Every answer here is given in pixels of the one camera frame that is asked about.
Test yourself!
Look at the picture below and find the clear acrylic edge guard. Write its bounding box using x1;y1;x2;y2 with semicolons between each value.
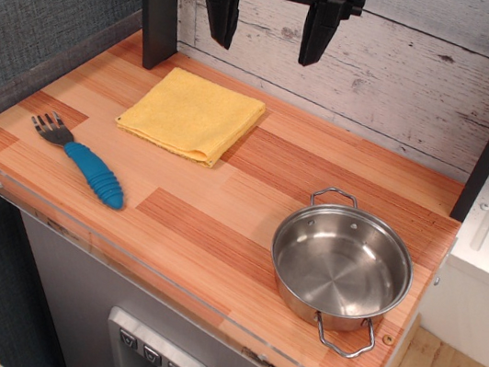
0;146;408;367

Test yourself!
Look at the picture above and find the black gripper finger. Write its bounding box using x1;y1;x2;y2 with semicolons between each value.
206;0;240;50
298;0;351;66

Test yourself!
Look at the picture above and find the dark grey left post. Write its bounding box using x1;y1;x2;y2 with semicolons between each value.
142;0;178;70

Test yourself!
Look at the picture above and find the stainless steel pot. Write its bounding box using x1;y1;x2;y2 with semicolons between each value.
270;189;414;359

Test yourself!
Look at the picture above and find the yellow towel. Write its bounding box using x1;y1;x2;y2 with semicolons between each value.
116;68;266;167

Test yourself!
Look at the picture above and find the silver dispenser panel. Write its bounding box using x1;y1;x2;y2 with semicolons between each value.
108;306;207;367

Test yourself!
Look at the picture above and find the blue handled metal fork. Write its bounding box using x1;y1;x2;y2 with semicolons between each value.
31;112;125;210

